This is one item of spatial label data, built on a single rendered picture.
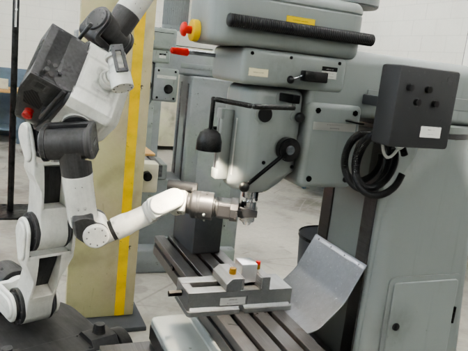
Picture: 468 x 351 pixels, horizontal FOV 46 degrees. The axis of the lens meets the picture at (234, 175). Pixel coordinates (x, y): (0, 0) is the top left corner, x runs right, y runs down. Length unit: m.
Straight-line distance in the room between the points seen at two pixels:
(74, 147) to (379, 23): 7.05
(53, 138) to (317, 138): 0.75
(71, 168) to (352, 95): 0.85
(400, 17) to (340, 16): 6.37
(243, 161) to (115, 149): 1.83
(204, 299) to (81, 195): 0.48
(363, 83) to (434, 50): 5.68
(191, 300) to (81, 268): 1.91
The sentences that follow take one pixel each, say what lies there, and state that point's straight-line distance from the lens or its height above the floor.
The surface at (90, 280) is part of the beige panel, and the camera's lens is 3.55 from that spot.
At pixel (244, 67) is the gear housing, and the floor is 1.68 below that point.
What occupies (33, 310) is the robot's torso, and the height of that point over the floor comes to 0.69.
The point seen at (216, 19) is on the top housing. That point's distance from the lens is 1.49.
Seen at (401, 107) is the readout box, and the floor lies 1.62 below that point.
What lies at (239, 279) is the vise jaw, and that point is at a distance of 1.68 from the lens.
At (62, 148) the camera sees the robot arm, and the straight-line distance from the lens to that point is 1.60.
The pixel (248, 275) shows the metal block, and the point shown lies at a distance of 1.73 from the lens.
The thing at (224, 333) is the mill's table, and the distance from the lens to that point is 1.64.
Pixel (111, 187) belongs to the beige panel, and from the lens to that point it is 3.38.
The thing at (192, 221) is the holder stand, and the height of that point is 1.06.
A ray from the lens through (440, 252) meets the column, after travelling 1.96.
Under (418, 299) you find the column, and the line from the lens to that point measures 1.95.
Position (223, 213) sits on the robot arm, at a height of 1.23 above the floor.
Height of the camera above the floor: 1.68
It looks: 11 degrees down
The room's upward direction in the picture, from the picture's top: 6 degrees clockwise
